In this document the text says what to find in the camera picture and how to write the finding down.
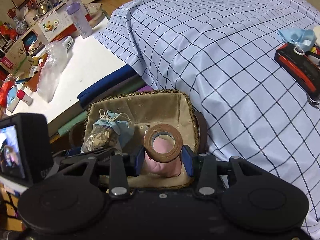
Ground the brown tape roll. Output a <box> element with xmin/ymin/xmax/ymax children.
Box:
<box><xmin>143</xmin><ymin>124</ymin><xmax>183</xmax><ymax>163</ymax></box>

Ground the pink soft pouch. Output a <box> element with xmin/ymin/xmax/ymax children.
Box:
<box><xmin>144</xmin><ymin>134</ymin><xmax>182</xmax><ymax>178</ymax></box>

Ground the herb sachet light blue bag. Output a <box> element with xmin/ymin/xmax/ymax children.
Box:
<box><xmin>80</xmin><ymin>108</ymin><xmax>135</xmax><ymax>154</ymax></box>

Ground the woven basket with liner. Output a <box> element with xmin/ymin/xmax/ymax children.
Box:
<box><xmin>84</xmin><ymin>89</ymin><xmax>206</xmax><ymax>189</ymax></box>

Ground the navy blue folded cloth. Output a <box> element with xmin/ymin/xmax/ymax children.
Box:
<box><xmin>77</xmin><ymin>64</ymin><xmax>137</xmax><ymax>108</ymax></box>

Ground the blue checked tablecloth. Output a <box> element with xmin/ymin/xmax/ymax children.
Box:
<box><xmin>97</xmin><ymin>0</ymin><xmax>319</xmax><ymax>239</ymax></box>

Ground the clear plastic bag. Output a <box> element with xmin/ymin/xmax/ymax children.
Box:
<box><xmin>37</xmin><ymin>41</ymin><xmax>69</xmax><ymax>103</ymax></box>

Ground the small white red bottle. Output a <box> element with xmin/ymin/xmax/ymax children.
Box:
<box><xmin>17</xmin><ymin>89</ymin><xmax>33</xmax><ymax>106</ymax></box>

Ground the white mug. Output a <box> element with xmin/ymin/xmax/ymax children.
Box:
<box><xmin>61</xmin><ymin>36</ymin><xmax>73</xmax><ymax>51</ymax></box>

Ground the black red flat case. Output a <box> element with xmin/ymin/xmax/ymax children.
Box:
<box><xmin>274</xmin><ymin>43</ymin><xmax>319</xmax><ymax>97</ymax></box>

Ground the desk calendar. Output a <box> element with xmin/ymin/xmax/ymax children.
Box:
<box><xmin>38</xmin><ymin>11</ymin><xmax>73</xmax><ymax>42</ymax></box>

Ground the blue face mask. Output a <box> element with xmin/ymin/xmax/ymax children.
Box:
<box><xmin>278</xmin><ymin>29</ymin><xmax>317</xmax><ymax>56</ymax></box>

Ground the purple lid water bottle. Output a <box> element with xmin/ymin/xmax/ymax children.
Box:
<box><xmin>66</xmin><ymin>2</ymin><xmax>93</xmax><ymax>38</ymax></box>

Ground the large white tape roll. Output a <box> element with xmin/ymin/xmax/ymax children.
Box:
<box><xmin>313</xmin><ymin>25</ymin><xmax>320</xmax><ymax>43</ymax></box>

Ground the action camera with screen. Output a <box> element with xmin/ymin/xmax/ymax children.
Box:
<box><xmin>1</xmin><ymin>113</ymin><xmax>54</xmax><ymax>187</ymax></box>

